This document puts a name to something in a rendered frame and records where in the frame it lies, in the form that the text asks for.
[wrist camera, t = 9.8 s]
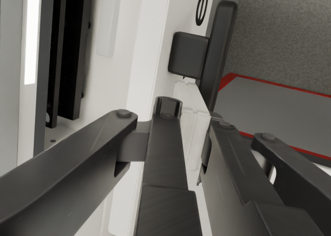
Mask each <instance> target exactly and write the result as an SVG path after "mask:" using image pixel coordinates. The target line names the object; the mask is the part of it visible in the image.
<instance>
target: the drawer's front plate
mask: <svg viewBox="0 0 331 236"><path fill-rule="evenodd" d="M198 1H199V0H142V2H141V9H140V16H139V22H138V29H137V35H136V42H135V49H134V56H133V62H132V71H131V78H130V85H129V91H128V98H127V105H126V110H129V111H131V112H134V113H136V114H137V115H138V120H137V121H149V120H151V119H152V113H153V108H154V104H155V99H156V97H159V96H165V97H172V94H173V89H174V84H175V82H177V80H179V81H185V83H186V84H188V82H190V83H195V81H196V80H195V79H192V78H188V77H185V78H184V79H183V76H180V75H176V74H172V73H170V72H169V71H168V63H169V58H170V53H171V48H172V42H173V37H174V34H175V33H176V32H185V33H190V34H197V35H202V36H205V33H206V29H207V24H208V19H209V15H210V10H211V6H212V1H213V0H208V4H207V9H206V14H205V17H204V20H203V23H202V24H201V25H200V26H197V25H196V11H197V5H198ZM205 5H206V0H204V4H203V9H202V14H201V18H200V19H202V17H203V14H204V10H205ZM143 168H144V162H131V166H130V169H129V170H128V171H127V172H126V174H125V175H124V176H123V177H122V178H121V180H120V181H119V182H118V183H117V185H116V186H115V187H114V192H113V199H112V206H111V212H110V219H109V225H108V230H109V232H110V233H111V234H113V235H116V236H133V230H134V224H135V217H136V211H137V205H138V199H139V192H140V186H141V180H142V174H143Z"/></svg>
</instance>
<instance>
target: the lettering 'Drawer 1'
mask: <svg viewBox="0 0 331 236"><path fill-rule="evenodd" d="M200 2H201V0H199V1H198V5H197V11H196V25H197V26H200V25H201V24H202V23H203V20H204V17H205V14H206V9H207V4H208V0H206V5H205V10H204V14H203V17H202V19H200V18H201V14H202V9H203V4H204V0H202V4H201V9H200V14H199V18H198V12H199V5H200Z"/></svg>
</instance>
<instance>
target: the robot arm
mask: <svg viewBox="0 0 331 236"><path fill-rule="evenodd" d="M137 120H138V115H137V114H136V113H134V112H131V111H129V110H126V109H118V110H112V111H110V112H108V113H107V114H105V115H103V116H102V117H100V118H98V119H96V120H95V121H93V122H91V123H90V124H88V125H86V126H85V127H83V128H81V129H80V130H78V131H76V132H75V133H73V134H71V135H69V136H68V137H66V138H64V139H63V140H61V141H59V142H58V143H56V144H54V145H53V146H51V147H49V148H48V149H46V150H44V151H43V152H41V153H39V154H38V155H36V156H34V157H32V158H31V159H29V160H27V161H26V162H24V163H22V164H21V165H19V166H17V167H16V168H14V169H12V170H11V171H9V172H7V173H6V174H4V175H2V176H1V177H0V236H74V235H75V234H76V233H77V232H78V231H79V229H80V228H81V227H82V226H83V224H84V223H85V222H86V221H87V220H88V218H89V217H90V216H91V215H92V214H93V212H94V211H95V210H96V209H97V207H98V206H99V205H100V204H101V203H102V201H103V200H104V199H105V198H106V197H107V195H108V194H109V193H110V192H111V191H112V189H113V188H114V187H115V186H116V185H117V183H118V182H119V181H120V180H121V178H122V177H123V176H124V175H125V174H126V172H127V171H128V170H129V169H130V166H131V162H144V168H143V174H142V180H141V186H140V192H139V199H138V205H137V211H136V217H135V224H134V230H133V236H202V229H201V223H200V217H199V209H198V203H197V197H196V193H195V191H191V190H188V182H187V174H186V170H189V171H197V170H198V169H199V165H200V161H202V163H201V167H200V171H199V176H198V180H197V185H196V186H198V185H199V184H200V183H202V187H203V192H204V197H205V202H206V207H207V212H208V217H209V222H210V227H211V232H212V236H331V176H330V175H329V174H327V173H326V172H325V171H323V170H322V169H320V168H319V167H318V166H316V165H315V164H313V163H312V162H311V161H309V160H308V159H307V158H305V157H304V156H302V155H301V154H300V153H298V152H297V151H295V150H294V149H293V148H291V147H290V146H289V145H287V144H286V143H284V142H283V141H282V140H280V139H278V138H277V137H275V136H274V135H272V134H269V133H255V134H254V136H253V140H248V139H245V138H243V137H242V135H241V134H240V132H239V131H238V129H237V128H236V127H235V126H234V125H231V124H230V123H228V122H225V121H224V120H223V117H222V116H221V115H220V114H218V113H217V112H211V111H208V109H207V107H206V105H205V102H204V100H203V98H202V96H201V94H200V91H199V89H198V87H197V85H196V84H195V83H190V82H188V84H186V83H185V81H179V80H177V82H175V84H174V89H173V94H172V97H165V96H159V97H156V99H155V104H154V108H153V113H152V119H151V120H149V121H137ZM274 168H275V169H276V177H275V180H274V184H272V183H271V182H270V180H271V176H272V173H273V170H274Z"/></svg>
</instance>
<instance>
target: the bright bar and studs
mask: <svg viewBox="0 0 331 236"><path fill-rule="evenodd" d="M120 2H121V0H102V1H101V10H100V19H99V32H98V41H97V50H96V54H97V55H101V56H105V57H113V55H114V48H115V40H116V32H117V25H118V17H119V9H120Z"/></svg>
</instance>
